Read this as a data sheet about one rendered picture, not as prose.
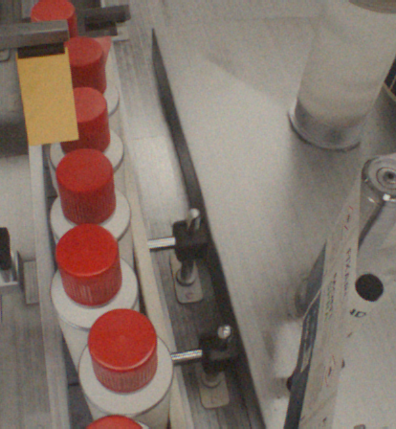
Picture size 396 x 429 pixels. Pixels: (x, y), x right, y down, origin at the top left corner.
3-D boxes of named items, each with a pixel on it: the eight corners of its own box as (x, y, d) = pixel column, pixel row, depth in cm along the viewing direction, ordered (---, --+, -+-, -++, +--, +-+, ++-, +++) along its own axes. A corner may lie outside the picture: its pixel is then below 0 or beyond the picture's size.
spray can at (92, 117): (126, 293, 49) (115, 138, 32) (69, 286, 49) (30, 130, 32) (133, 243, 52) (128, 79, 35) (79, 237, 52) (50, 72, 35)
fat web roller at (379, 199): (348, 319, 49) (436, 199, 34) (302, 329, 48) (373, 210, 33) (332, 276, 52) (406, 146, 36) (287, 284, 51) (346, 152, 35)
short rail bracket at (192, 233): (203, 288, 56) (215, 223, 46) (174, 294, 55) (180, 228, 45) (196, 261, 57) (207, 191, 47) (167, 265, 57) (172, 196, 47)
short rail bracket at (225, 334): (230, 391, 50) (250, 344, 40) (163, 404, 49) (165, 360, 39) (221, 358, 52) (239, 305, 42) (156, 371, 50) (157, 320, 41)
